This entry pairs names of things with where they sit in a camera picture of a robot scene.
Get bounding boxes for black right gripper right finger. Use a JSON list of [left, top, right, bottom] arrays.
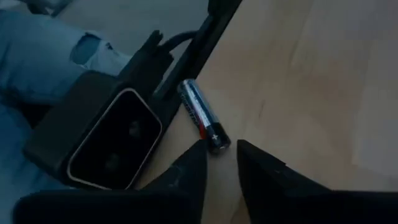
[[236, 139, 398, 224]]

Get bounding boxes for silver black red battery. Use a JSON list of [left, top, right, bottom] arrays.
[[176, 78, 232, 156]]

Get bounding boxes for black table-level camera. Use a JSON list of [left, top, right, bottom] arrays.
[[22, 70, 175, 191]]

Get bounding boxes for black aluminium table frame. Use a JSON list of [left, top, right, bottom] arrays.
[[118, 0, 244, 108]]

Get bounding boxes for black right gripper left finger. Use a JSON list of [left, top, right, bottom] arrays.
[[12, 139, 209, 224]]

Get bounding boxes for black camera cable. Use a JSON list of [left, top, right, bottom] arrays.
[[160, 30, 201, 54]]

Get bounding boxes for person's blue ripped jeans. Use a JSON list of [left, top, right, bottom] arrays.
[[0, 0, 133, 224]]

